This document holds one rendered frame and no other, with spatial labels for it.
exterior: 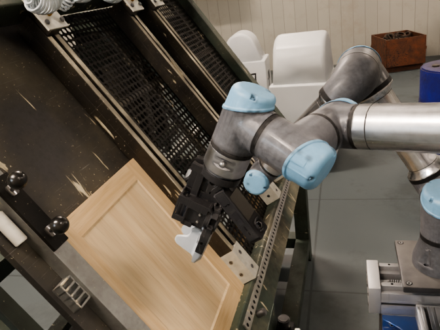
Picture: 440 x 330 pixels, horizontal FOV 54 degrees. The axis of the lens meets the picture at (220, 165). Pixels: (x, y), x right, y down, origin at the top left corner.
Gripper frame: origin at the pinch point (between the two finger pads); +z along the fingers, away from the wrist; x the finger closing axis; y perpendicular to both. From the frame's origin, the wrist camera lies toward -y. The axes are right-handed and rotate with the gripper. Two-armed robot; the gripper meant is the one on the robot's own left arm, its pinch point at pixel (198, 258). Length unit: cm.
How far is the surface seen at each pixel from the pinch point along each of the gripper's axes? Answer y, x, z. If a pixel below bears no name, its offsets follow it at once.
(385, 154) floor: -113, -375, 91
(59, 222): 27.9, 3.1, 4.4
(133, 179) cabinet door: 30, -42, 19
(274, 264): -23, -68, 46
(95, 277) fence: 20.3, -4.4, 22.0
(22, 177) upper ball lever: 37.5, 2.6, -1.3
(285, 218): -23, -102, 46
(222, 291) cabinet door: -9, -39, 41
